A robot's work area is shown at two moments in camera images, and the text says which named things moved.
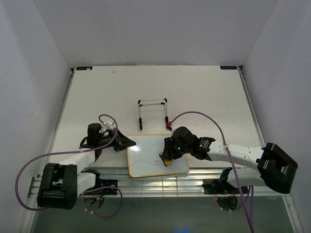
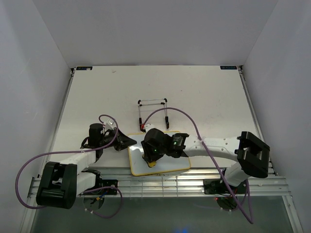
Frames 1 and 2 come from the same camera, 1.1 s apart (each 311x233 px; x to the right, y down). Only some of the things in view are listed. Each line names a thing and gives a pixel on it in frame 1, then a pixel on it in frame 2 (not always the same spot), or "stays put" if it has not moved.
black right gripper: [169, 153] to [148, 157]
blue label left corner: [84, 68] stays put
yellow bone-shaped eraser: [167, 162] to [152, 164]
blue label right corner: [228, 67] stays put
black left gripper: [121, 142] stays put
